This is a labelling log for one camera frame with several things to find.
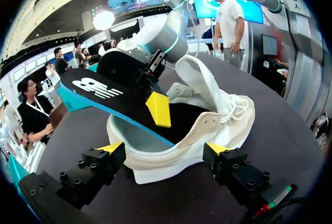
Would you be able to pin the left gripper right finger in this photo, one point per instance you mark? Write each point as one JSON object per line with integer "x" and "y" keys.
{"x": 237, "y": 172}

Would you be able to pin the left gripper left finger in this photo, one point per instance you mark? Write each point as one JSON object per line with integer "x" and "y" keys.
{"x": 98, "y": 163}

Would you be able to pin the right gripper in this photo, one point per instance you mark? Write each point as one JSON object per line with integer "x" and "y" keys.
{"x": 119, "y": 67}

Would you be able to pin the black and blue insole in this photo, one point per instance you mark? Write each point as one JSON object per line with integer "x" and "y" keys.
{"x": 124, "y": 99}

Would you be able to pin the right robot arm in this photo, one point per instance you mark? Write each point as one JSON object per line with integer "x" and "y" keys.
{"x": 168, "y": 37}

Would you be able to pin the white and beige shoe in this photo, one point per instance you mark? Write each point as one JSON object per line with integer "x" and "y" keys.
{"x": 168, "y": 161}

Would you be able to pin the teal box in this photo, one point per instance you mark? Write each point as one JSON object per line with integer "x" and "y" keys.
{"x": 16, "y": 168}
{"x": 74, "y": 103}

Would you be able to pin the person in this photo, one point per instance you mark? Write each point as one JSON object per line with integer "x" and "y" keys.
{"x": 35, "y": 115}
{"x": 80, "y": 55}
{"x": 232, "y": 24}
{"x": 52, "y": 75}
{"x": 61, "y": 63}

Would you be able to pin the person's hand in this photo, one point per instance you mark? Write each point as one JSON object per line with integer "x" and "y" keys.
{"x": 282, "y": 64}

